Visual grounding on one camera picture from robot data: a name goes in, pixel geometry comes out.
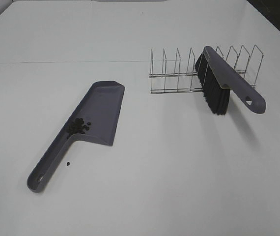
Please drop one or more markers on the metal wire rack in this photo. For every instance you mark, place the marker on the metal wire rack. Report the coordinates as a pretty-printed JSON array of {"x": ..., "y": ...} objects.
[{"x": 179, "y": 75}]

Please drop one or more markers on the pile of coffee beans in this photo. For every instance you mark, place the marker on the pile of coffee beans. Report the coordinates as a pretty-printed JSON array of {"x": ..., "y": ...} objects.
[{"x": 78, "y": 126}]

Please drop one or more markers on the purple plastic dustpan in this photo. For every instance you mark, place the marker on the purple plastic dustpan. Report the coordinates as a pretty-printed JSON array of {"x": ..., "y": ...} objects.
[{"x": 101, "y": 106}]

